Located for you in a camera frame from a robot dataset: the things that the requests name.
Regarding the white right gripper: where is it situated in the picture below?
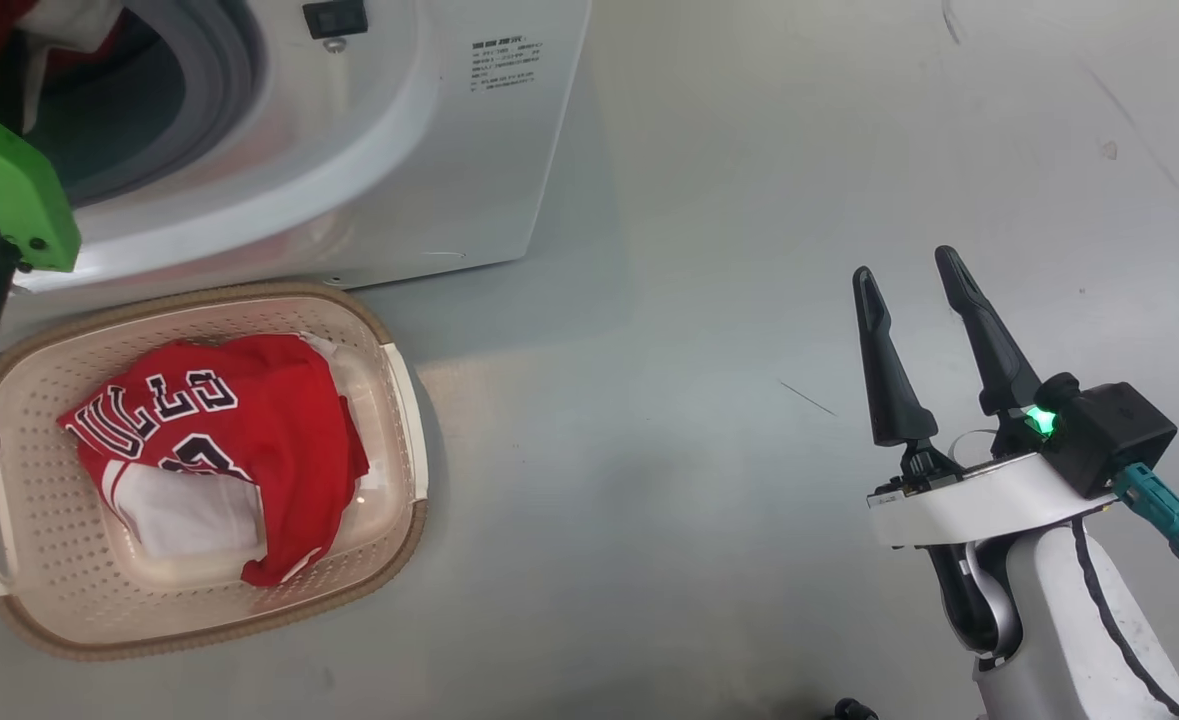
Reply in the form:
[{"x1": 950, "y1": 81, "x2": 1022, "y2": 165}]
[{"x1": 852, "y1": 245, "x2": 1120, "y2": 657}]

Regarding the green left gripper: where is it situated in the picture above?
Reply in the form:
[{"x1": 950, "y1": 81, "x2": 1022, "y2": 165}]
[{"x1": 0, "y1": 101, "x2": 82, "y2": 373}]

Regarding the red lettered basketball jersey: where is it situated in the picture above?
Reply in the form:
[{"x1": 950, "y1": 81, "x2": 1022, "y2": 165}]
[{"x1": 57, "y1": 333, "x2": 370, "y2": 588}]

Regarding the black door latch socket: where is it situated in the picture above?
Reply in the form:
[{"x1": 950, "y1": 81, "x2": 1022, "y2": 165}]
[{"x1": 302, "y1": 0, "x2": 370, "y2": 41}]

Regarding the white washing machine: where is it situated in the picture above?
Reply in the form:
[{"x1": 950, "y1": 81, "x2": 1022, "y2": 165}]
[{"x1": 0, "y1": 0, "x2": 593, "y2": 321}]

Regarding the cream perforated laundry basket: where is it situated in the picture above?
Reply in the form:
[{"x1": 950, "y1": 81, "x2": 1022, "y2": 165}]
[{"x1": 0, "y1": 281, "x2": 430, "y2": 661}]

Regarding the grey text label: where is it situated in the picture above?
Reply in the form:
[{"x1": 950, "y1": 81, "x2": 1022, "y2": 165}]
[{"x1": 469, "y1": 38, "x2": 546, "y2": 94}]

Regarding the right teal connector camera cable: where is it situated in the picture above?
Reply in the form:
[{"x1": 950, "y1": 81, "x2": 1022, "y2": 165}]
[{"x1": 1114, "y1": 462, "x2": 1179, "y2": 583}]

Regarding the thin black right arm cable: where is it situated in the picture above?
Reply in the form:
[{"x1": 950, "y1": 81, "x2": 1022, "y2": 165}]
[{"x1": 1071, "y1": 518, "x2": 1179, "y2": 720}]

